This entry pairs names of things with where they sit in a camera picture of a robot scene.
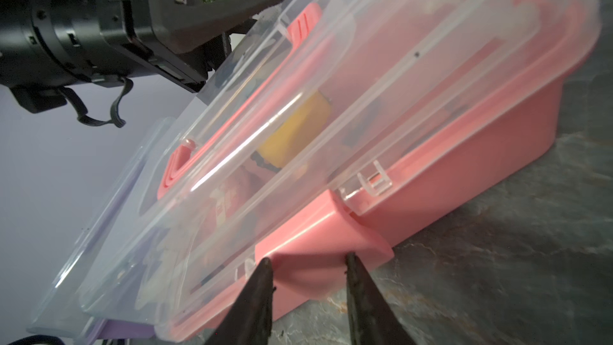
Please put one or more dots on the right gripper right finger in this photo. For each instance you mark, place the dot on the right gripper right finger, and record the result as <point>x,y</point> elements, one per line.
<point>371,319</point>

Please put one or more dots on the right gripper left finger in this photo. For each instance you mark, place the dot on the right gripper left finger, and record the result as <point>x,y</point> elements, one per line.
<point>249,320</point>

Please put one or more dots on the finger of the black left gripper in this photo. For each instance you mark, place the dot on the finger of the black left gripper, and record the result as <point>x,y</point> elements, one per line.
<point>183,25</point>

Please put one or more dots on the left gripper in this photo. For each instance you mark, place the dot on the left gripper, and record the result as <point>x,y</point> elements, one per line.
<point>47,46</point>

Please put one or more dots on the purple toolbox with clear lid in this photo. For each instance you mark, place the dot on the purple toolbox with clear lid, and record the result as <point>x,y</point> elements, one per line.
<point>59,313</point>

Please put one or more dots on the pink toolbox with clear lid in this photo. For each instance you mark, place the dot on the pink toolbox with clear lid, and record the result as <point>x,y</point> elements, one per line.
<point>432,102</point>

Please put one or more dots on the yellow tape measure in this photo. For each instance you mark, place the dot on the yellow tape measure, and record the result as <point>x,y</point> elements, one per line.
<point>295,134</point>

